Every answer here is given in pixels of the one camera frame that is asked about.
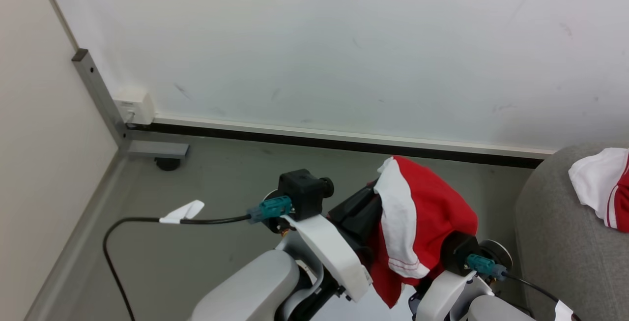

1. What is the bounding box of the black right camera cable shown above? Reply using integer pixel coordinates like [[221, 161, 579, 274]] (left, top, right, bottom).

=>
[[504, 272, 583, 321]]

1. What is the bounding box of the grey fabric sofa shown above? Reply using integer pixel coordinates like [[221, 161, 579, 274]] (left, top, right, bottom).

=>
[[514, 144, 629, 321]]

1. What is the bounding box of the white cable tag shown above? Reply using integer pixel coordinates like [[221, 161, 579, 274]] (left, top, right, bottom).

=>
[[554, 300, 574, 321], [159, 200, 205, 225]]

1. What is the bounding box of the grey metal frame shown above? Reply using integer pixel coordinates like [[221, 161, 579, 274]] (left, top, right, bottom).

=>
[[72, 49, 190, 160]]

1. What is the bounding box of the white garment with red trim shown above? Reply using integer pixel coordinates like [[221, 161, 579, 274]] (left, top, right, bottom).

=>
[[569, 147, 629, 233]]

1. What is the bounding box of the black camera cable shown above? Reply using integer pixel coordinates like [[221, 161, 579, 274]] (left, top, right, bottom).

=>
[[102, 214, 254, 321], [504, 272, 583, 321]]

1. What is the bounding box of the black left camera cable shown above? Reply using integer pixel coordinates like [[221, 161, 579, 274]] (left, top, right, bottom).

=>
[[102, 214, 254, 321]]

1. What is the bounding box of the red and white garment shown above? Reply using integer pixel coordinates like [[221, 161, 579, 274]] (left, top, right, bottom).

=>
[[369, 155, 479, 309]]

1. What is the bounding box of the white wall outlet box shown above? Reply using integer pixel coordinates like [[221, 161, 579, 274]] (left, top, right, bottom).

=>
[[114, 89, 155, 125]]

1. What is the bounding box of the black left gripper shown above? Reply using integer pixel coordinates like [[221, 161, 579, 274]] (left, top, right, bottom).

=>
[[328, 181, 384, 263]]

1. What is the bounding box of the black baseboard strip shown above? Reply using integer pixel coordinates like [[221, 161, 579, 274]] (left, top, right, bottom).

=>
[[127, 122, 545, 169]]

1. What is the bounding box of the teal cable connector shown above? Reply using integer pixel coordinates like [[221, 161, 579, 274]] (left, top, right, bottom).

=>
[[247, 196, 294, 224], [466, 254, 508, 280]]

